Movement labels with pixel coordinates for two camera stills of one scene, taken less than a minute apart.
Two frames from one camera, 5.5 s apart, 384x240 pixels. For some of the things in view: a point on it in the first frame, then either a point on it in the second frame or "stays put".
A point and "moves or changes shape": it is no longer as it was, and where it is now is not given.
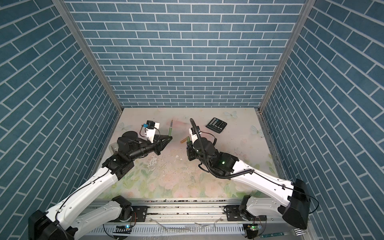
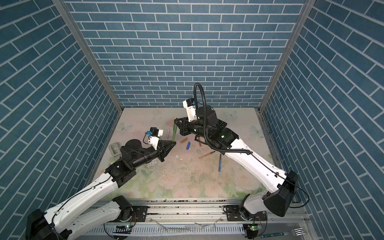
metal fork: (297, 232) stays put
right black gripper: (191, 149) -> (184, 126)
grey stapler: (114, 148) stays put
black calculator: (216, 125) stays put
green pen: (170, 130) moves or changes shape
